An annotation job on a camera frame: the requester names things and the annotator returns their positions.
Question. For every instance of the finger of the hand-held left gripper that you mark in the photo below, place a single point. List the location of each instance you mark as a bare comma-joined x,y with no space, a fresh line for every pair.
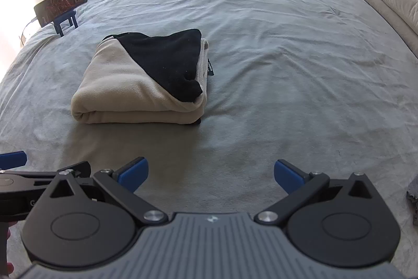
80,168
13,160

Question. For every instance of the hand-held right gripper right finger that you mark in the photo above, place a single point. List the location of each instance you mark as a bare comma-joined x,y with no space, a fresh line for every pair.
287,174

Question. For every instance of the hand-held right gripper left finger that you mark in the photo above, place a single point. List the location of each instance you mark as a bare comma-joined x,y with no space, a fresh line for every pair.
134,173

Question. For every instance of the cream and black printed sweatshirt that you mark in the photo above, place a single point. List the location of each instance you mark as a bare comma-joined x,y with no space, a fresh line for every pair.
130,89

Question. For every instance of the person's left hand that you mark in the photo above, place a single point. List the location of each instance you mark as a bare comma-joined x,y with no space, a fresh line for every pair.
5,267

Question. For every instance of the blue phone stand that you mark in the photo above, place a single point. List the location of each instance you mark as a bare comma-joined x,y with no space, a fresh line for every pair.
67,23

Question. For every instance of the sideways black smartphone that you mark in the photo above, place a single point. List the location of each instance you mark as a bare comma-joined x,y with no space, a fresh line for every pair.
60,5

